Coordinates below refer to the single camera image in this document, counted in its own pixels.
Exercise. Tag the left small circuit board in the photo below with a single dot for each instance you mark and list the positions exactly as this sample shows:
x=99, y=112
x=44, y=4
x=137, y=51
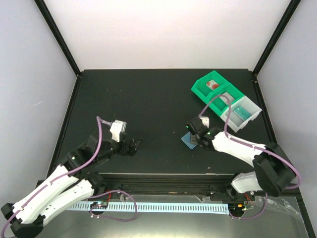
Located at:
x=99, y=205

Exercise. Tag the white slotted cable duct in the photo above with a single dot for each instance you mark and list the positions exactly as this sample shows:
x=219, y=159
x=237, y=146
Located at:
x=149, y=207

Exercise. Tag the black frame post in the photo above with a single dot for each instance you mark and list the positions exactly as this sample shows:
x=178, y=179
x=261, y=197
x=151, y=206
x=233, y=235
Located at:
x=283, y=22
x=46, y=14

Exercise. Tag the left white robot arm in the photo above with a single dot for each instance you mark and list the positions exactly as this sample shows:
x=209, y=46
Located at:
x=74, y=180

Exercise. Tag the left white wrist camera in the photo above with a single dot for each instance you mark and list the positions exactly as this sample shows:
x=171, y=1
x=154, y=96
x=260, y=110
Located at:
x=117, y=127

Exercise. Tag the blue card holder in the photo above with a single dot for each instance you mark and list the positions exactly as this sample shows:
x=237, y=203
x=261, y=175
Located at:
x=189, y=140

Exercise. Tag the left black frame post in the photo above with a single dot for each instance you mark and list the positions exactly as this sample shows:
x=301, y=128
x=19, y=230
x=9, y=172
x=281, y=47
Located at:
x=46, y=14

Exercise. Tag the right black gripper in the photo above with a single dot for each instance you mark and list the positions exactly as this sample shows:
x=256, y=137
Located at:
x=193, y=140

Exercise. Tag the right black frame post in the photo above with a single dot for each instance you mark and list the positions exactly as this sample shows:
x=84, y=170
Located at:
x=283, y=22

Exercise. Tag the black front rail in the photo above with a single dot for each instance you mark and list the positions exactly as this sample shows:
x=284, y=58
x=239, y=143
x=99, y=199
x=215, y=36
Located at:
x=165, y=184

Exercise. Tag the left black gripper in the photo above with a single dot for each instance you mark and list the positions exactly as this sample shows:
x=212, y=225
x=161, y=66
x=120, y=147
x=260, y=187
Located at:
x=132, y=150

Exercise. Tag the clear white bin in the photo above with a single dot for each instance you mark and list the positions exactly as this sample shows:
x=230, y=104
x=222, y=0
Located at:
x=234, y=122

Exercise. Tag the white card in bin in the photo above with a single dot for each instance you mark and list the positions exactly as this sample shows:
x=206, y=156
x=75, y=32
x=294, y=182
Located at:
x=227, y=98

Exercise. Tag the teal card in bin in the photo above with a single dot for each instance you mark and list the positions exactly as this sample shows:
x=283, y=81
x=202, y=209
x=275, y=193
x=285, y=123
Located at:
x=242, y=113

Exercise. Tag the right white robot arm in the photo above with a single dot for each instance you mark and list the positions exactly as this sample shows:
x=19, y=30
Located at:
x=273, y=172

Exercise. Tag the red dot card in bin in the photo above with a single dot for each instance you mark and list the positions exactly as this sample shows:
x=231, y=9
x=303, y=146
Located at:
x=212, y=85

